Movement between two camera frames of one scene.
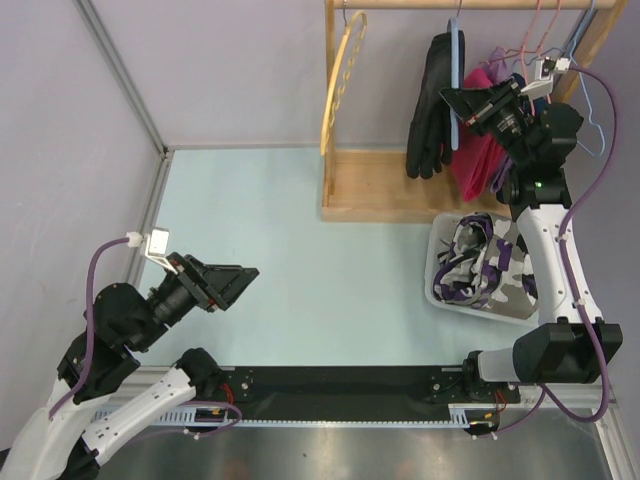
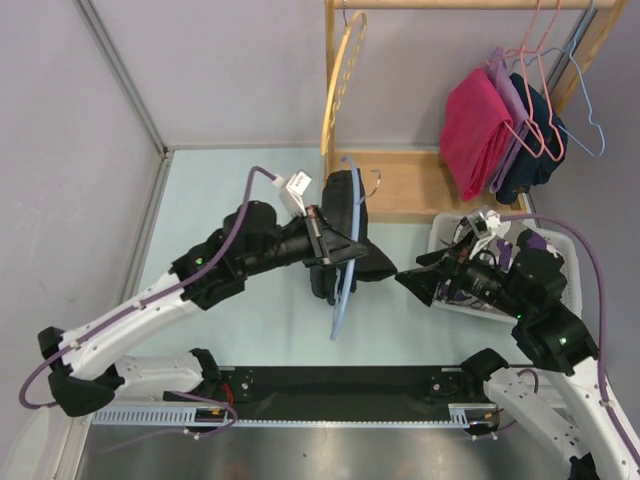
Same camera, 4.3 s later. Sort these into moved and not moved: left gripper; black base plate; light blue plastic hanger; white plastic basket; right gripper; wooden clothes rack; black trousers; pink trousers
Moved: black trousers; left gripper; right gripper; light blue plastic hanger
Not moved: pink trousers; black base plate; white plastic basket; wooden clothes rack
